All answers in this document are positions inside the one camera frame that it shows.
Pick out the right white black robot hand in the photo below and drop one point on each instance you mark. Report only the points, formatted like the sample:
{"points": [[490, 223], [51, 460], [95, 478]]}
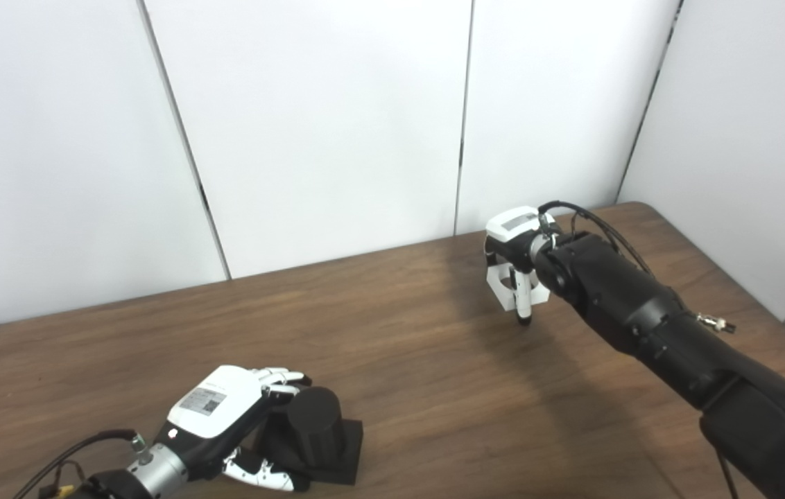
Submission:
{"points": [[514, 235]]}

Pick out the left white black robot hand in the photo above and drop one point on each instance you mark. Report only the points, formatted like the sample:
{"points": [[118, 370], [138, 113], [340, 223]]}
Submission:
{"points": [[216, 412]]}

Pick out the white square piece with hole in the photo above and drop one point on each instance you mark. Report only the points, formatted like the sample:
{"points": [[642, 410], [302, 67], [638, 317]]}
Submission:
{"points": [[503, 291]]}

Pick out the black peg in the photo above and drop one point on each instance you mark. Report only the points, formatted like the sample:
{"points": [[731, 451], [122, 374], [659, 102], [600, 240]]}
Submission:
{"points": [[320, 430]]}

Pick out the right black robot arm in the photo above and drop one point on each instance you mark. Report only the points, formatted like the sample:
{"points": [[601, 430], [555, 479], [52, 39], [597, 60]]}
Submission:
{"points": [[677, 333]]}

